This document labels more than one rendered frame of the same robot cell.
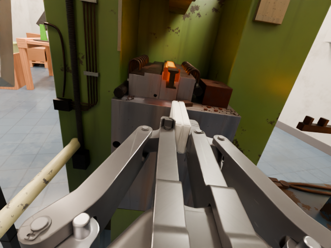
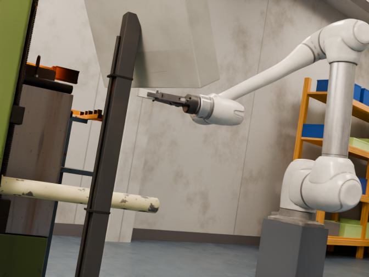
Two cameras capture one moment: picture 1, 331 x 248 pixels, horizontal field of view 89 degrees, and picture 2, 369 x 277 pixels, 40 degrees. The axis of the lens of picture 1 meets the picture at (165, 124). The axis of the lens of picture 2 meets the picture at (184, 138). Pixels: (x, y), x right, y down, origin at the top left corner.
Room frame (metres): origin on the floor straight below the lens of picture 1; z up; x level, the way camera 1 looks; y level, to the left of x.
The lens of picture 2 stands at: (0.69, 1.77, 0.70)
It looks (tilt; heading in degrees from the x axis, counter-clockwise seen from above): 5 degrees up; 249
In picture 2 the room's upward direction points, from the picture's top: 9 degrees clockwise
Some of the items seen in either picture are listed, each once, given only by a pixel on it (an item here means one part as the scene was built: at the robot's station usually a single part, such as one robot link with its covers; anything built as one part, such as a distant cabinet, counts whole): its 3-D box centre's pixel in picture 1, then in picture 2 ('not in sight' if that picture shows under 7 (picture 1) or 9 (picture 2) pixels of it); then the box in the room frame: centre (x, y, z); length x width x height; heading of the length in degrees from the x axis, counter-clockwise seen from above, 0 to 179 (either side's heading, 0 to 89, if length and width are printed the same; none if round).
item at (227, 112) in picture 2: not in sight; (223, 112); (-0.17, -0.04, 1.00); 0.16 x 0.13 x 0.11; 3
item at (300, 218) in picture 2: not in sight; (292, 216); (-0.59, -0.09, 0.63); 0.22 x 0.18 x 0.06; 111
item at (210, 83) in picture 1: (212, 92); not in sight; (0.58, -0.14, 0.95); 0.12 x 0.09 x 0.07; 3
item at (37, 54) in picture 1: (47, 50); not in sight; (5.52, 4.04, 0.42); 1.51 x 1.16 x 0.84; 21
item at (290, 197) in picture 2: not in sight; (302, 184); (-0.60, -0.06, 0.77); 0.18 x 0.16 x 0.22; 91
